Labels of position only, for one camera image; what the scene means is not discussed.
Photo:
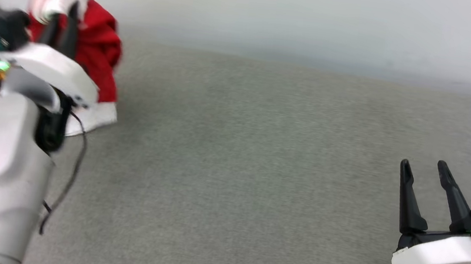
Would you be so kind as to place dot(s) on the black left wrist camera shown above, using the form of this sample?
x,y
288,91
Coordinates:
x,y
1,24

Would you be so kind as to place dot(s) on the grey fabric sofa seat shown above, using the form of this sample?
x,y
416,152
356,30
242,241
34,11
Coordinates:
x,y
257,173

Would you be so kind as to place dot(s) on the red and white garment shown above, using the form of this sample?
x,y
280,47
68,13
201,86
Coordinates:
x,y
100,48

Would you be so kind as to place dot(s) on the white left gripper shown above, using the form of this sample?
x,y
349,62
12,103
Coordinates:
x,y
58,67

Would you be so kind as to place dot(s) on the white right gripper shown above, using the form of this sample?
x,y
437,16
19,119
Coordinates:
x,y
437,254

